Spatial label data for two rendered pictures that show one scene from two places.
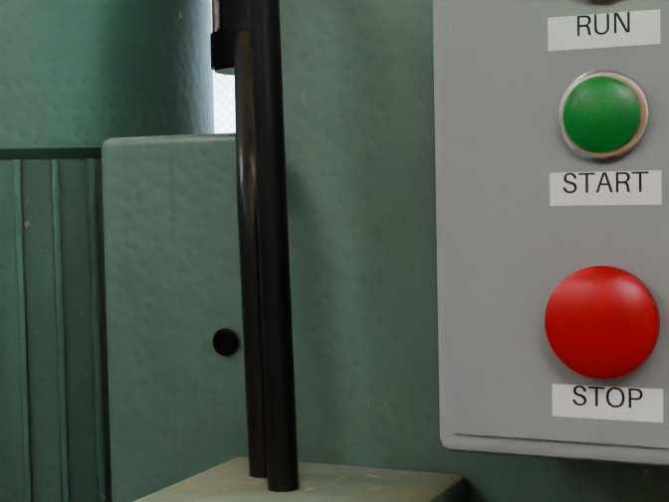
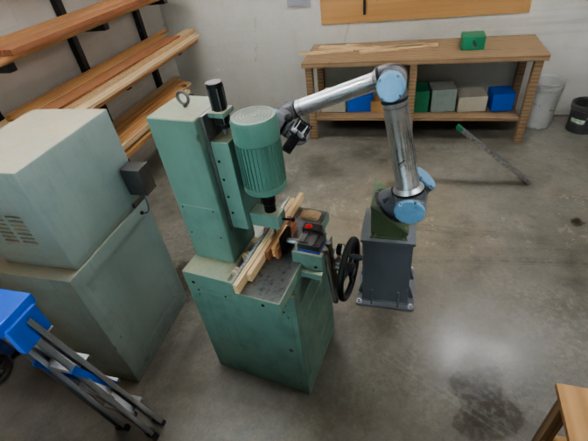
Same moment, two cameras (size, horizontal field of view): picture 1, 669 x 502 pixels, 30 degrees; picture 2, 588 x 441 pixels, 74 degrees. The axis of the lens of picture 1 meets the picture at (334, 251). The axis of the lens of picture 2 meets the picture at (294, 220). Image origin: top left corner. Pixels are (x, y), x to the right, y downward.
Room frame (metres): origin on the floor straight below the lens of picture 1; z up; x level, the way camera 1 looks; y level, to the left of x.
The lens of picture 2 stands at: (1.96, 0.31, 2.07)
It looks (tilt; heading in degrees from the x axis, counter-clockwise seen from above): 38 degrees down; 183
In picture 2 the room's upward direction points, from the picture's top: 8 degrees counter-clockwise
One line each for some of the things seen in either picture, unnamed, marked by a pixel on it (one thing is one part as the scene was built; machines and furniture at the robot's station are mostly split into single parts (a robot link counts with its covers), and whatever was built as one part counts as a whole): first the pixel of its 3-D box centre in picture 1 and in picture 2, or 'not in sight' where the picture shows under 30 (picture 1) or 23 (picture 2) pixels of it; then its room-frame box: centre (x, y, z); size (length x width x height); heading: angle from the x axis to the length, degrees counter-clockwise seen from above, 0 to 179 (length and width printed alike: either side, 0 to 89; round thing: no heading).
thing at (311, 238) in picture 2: not in sight; (312, 237); (0.73, 0.31, 0.99); 0.13 x 0.11 x 0.06; 155
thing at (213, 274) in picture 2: not in sight; (257, 257); (0.57, 0.04, 0.76); 0.57 x 0.45 x 0.09; 65
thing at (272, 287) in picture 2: not in sight; (295, 255); (0.70, 0.23, 0.87); 0.61 x 0.30 x 0.06; 155
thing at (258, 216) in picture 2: not in sight; (268, 217); (0.61, 0.13, 1.03); 0.14 x 0.07 x 0.09; 65
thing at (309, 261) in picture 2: not in sight; (312, 250); (0.74, 0.31, 0.92); 0.15 x 0.13 x 0.09; 155
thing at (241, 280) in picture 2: not in sight; (268, 240); (0.65, 0.11, 0.93); 0.60 x 0.02 x 0.05; 155
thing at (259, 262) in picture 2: not in sight; (278, 232); (0.59, 0.16, 0.92); 0.59 x 0.02 x 0.04; 155
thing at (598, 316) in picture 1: (601, 322); not in sight; (0.33, -0.07, 1.36); 0.03 x 0.01 x 0.03; 65
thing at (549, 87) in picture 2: not in sight; (542, 102); (-1.80, 2.81, 0.24); 0.31 x 0.29 x 0.47; 73
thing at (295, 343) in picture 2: not in sight; (269, 309); (0.58, 0.04, 0.36); 0.58 x 0.45 x 0.71; 65
